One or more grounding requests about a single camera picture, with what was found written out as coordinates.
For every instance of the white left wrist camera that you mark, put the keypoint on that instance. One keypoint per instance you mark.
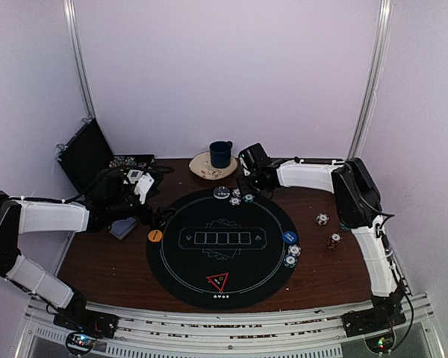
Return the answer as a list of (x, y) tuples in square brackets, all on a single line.
[(142, 187)]

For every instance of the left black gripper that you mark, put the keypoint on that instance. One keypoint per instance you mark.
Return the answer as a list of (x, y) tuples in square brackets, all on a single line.
[(160, 212)]

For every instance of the green blue chip stack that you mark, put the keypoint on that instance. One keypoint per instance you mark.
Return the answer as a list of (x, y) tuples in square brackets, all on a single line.
[(344, 227)]

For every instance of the blue white chip stack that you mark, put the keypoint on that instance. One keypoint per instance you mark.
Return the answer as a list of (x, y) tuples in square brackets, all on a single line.
[(322, 219)]

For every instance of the beige ceramic saucer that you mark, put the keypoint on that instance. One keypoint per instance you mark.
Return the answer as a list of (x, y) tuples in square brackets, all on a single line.
[(201, 166)]

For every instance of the red triangle all-in marker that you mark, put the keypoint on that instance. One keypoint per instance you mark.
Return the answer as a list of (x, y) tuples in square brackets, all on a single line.
[(218, 281)]

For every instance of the green chips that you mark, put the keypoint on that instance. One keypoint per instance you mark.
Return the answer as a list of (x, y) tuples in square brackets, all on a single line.
[(248, 198)]

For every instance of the green fifty poker chip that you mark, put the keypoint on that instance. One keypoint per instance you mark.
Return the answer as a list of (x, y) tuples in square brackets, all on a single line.
[(290, 261)]

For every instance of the orange big blind button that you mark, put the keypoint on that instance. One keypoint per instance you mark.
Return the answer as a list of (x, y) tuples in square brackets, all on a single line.
[(155, 235)]

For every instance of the round black poker mat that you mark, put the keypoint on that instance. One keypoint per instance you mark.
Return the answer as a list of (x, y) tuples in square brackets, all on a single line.
[(208, 236)]

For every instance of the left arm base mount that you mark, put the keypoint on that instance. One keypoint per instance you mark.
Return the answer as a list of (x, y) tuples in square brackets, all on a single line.
[(83, 337)]

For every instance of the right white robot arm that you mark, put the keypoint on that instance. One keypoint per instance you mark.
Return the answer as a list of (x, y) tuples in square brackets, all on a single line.
[(358, 204)]

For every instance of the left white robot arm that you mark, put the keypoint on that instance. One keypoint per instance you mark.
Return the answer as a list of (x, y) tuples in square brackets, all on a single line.
[(113, 195)]

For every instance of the blue ten poker chip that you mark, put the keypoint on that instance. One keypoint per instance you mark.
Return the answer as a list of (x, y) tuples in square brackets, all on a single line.
[(294, 250)]

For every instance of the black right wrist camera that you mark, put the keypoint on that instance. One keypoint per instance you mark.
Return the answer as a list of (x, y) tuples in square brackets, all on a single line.
[(254, 157)]

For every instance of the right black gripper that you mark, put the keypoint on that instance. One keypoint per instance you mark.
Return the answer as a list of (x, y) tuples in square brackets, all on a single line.
[(243, 186)]

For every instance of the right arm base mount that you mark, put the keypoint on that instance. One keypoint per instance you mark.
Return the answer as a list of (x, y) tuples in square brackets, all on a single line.
[(378, 330)]

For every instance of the dark blue mug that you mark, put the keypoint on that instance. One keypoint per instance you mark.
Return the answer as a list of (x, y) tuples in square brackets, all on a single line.
[(220, 154)]

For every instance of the blue playing card deck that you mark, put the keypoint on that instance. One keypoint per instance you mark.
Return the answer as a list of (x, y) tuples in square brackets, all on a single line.
[(121, 228)]

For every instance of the black poker set case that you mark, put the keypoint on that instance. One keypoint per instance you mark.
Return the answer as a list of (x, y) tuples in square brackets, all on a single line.
[(88, 153)]

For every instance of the blue small blind button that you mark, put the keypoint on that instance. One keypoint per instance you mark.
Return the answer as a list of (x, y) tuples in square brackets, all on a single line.
[(290, 237)]

